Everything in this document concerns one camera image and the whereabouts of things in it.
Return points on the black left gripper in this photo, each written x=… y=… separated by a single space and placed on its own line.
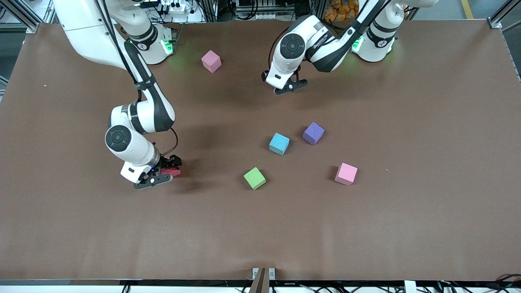
x=298 y=68

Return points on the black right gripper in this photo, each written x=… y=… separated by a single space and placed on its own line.
x=167 y=163

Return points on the red foam cube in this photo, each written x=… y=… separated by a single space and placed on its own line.
x=173 y=172

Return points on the purple foam cube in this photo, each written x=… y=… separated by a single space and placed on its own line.
x=313 y=133

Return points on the cyan foam cube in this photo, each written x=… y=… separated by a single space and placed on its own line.
x=279 y=143

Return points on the green foam cube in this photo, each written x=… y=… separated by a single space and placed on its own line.
x=255 y=178

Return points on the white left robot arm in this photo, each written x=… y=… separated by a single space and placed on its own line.
x=329 y=44

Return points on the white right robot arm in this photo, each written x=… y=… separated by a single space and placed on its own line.
x=93 y=36

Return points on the orange mesh bag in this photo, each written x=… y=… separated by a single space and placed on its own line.
x=340 y=10

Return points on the dusky pink foam cube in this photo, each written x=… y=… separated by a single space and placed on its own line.
x=211 y=61

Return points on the light pink foam cube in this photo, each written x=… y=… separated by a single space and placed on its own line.
x=346 y=174

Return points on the white power strip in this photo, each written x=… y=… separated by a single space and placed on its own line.
x=177 y=7

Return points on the small metal bracket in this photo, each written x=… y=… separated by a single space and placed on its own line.
x=255 y=273

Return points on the aluminium frame profile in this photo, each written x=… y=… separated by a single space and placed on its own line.
x=30 y=26
x=494 y=22

